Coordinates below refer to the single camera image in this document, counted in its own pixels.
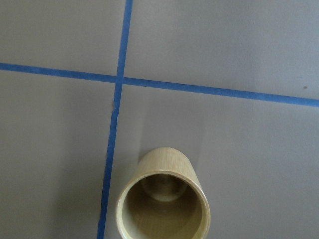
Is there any wooden bamboo cup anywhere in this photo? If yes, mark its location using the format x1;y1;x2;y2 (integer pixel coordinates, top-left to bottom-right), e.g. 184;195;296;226
116;147;211;239

